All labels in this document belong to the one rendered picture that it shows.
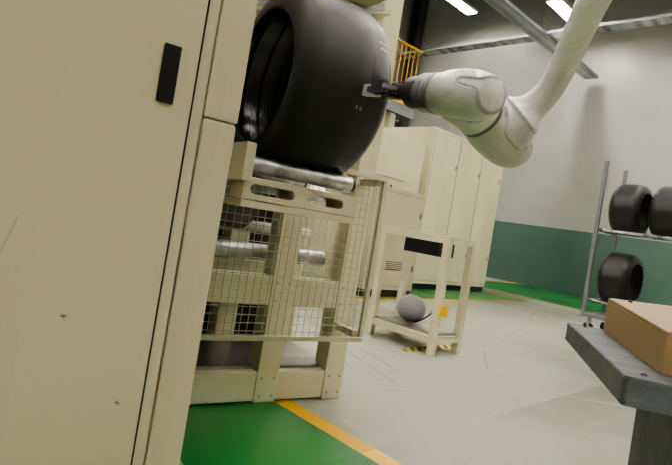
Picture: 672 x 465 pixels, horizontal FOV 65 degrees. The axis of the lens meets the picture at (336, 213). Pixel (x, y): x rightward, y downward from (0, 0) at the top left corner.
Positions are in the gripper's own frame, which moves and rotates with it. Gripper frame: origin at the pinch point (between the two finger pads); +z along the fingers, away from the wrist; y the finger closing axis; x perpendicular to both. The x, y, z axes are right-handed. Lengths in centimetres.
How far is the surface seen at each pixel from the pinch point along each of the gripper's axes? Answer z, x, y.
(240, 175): 8.4, 28.9, 26.8
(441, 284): 128, 85, -179
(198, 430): 43, 121, 7
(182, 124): -45, 19, 59
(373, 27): 11.3, -18.1, -3.1
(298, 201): 8.3, 32.8, 9.0
